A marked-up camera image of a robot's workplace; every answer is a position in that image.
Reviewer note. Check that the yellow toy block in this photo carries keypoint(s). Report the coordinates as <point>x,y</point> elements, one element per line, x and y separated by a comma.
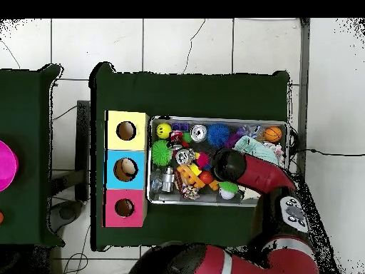
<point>195,169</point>

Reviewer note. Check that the green fuzzy toy with eyes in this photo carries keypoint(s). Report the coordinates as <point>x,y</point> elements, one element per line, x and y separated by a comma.
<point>161,152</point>

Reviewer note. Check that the green spiky ball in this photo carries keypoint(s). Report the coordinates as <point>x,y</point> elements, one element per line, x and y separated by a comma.
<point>229,186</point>

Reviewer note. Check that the silver drink can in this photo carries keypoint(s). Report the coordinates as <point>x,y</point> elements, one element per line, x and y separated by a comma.
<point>198,133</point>

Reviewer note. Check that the purple spiky ball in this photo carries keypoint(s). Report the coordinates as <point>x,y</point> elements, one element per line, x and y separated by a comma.
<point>234,138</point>

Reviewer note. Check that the grey vertical pole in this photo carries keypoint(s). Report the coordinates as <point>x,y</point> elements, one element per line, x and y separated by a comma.
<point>302,85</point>

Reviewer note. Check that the black stand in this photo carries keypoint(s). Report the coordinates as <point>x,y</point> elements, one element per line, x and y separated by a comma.
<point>83,148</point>

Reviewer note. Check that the blue spiky ball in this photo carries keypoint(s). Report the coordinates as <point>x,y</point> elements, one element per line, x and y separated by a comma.
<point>218,135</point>

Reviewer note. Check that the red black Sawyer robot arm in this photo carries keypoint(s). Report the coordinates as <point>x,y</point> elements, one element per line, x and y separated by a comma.
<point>262,174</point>

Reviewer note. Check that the dark green side table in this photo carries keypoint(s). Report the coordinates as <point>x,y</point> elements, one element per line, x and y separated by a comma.
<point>34,148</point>

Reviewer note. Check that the small orange basketball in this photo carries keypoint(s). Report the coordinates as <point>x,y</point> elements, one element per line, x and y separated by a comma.
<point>273,134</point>

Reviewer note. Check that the small red ball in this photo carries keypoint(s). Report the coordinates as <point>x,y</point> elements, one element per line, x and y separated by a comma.
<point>206,177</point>

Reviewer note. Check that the mint green waffle cloth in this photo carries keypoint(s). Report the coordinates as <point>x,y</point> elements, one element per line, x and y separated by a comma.
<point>256,149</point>

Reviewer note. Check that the pink round disc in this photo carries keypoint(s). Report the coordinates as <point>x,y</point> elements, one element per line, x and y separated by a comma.
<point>5,165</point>

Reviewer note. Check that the yellow smiley ball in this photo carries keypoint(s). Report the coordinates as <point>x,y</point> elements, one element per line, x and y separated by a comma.
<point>163,131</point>

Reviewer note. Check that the dark green table cloth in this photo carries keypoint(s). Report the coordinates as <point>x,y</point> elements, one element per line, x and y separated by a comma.
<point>188,94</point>

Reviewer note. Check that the wooden box with three holes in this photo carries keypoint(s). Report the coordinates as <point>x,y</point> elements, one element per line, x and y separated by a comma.
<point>125,165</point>

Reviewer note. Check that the clear shallow mesh bin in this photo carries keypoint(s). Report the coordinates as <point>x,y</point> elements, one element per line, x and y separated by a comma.
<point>157,197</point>

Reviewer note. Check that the small white baseball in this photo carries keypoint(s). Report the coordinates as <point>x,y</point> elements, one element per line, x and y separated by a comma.
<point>227,194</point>

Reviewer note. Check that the orange toy building block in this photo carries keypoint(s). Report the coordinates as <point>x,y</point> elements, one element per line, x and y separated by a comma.
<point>190,177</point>

